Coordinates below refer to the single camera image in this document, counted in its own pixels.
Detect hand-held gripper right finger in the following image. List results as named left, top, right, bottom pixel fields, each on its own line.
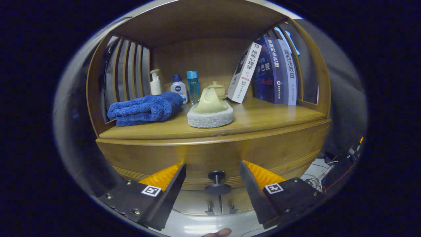
left=239, top=160, right=326, bottom=230

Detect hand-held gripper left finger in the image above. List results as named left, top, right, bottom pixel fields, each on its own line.
left=99, top=162, right=186, bottom=231

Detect wooden drawer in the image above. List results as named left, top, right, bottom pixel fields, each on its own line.
left=96, top=119, right=331, bottom=196

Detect cream scrub brush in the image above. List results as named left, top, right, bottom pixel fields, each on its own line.
left=187, top=87, right=234, bottom=128

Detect wooden cabinet door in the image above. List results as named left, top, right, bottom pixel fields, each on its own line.
left=221, top=194, right=256, bottom=214
left=173, top=190, right=221, bottom=216

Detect wooden countertop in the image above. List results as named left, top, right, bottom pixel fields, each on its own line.
left=99, top=97, right=328, bottom=140

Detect wooden cabinet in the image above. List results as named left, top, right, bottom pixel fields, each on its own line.
left=86, top=0, right=332, bottom=216

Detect blue towel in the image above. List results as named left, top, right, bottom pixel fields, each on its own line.
left=107, top=92, right=185, bottom=127

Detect white bottle with blue cap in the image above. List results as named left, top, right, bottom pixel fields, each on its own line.
left=170, top=74, right=188, bottom=104

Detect clear blue bottle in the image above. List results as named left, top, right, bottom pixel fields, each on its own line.
left=186, top=71, right=200, bottom=105

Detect white pump bottle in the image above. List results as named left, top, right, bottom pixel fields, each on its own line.
left=150, top=69, right=162, bottom=96

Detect cream lidded teacup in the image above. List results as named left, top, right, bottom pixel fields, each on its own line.
left=207, top=81, right=228, bottom=100

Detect dark device with orange top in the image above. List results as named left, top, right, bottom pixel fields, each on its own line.
left=347, top=137, right=365, bottom=158

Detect white book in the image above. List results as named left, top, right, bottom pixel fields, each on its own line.
left=227, top=42, right=262, bottom=104

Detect dark blue book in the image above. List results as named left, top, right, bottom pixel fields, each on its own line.
left=253, top=36, right=284, bottom=104

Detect pale lilac book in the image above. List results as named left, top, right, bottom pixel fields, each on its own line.
left=276, top=39, right=298, bottom=106

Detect tangled floor cables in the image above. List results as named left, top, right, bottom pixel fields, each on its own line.
left=301, top=156, right=357, bottom=195

